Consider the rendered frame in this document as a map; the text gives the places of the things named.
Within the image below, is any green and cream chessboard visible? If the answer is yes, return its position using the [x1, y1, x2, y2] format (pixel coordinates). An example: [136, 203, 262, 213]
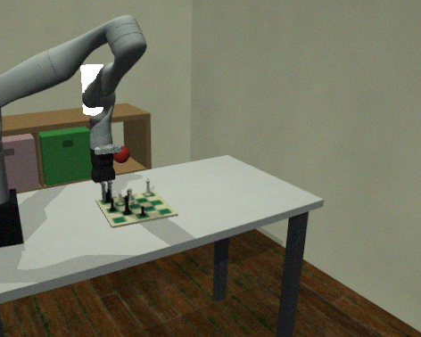
[95, 190, 178, 228]

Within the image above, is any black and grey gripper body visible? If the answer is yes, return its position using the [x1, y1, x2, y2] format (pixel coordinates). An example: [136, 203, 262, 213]
[89, 133, 122, 183]

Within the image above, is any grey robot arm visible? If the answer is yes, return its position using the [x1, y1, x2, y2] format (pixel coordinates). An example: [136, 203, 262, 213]
[0, 15, 147, 204]

